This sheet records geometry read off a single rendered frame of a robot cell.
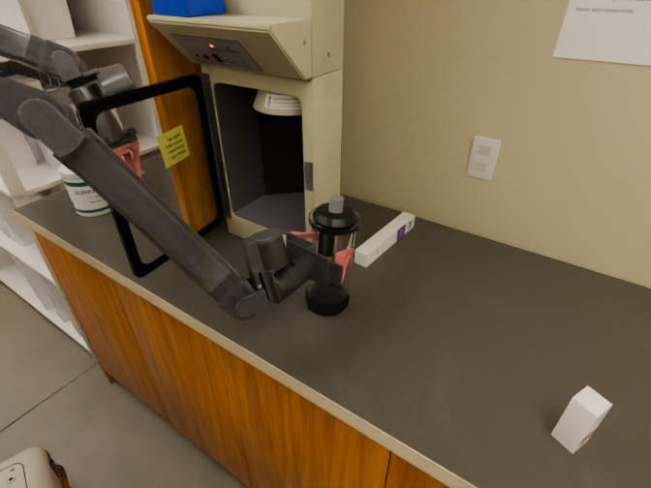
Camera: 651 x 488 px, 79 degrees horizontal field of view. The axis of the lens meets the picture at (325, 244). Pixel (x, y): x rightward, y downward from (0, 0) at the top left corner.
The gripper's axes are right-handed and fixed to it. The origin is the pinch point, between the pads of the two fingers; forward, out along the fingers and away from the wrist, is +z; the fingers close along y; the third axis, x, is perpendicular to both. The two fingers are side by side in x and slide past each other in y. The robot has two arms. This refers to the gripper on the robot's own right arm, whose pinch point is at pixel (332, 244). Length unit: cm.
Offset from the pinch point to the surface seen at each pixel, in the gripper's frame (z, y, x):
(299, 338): -12.4, -1.7, 17.0
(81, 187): -11, 83, 10
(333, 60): 12.8, 11.7, -33.3
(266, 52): -2.4, 16.0, -35.2
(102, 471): -38, 70, 116
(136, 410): -15, 83, 115
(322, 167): 9.8, 10.6, -11.5
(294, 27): 0.1, 11.7, -39.5
